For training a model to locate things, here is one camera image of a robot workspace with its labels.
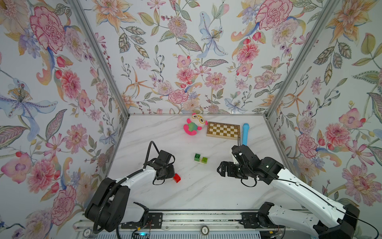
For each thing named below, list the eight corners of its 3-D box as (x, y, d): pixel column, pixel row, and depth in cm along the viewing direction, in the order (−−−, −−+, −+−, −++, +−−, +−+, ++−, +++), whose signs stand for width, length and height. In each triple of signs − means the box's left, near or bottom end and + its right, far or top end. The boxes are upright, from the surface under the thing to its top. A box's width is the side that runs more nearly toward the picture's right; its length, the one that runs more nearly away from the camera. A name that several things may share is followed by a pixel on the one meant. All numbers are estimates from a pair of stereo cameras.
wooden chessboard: (206, 136, 109) (206, 134, 107) (207, 123, 117) (208, 121, 115) (239, 140, 107) (240, 138, 105) (239, 126, 115) (239, 124, 113)
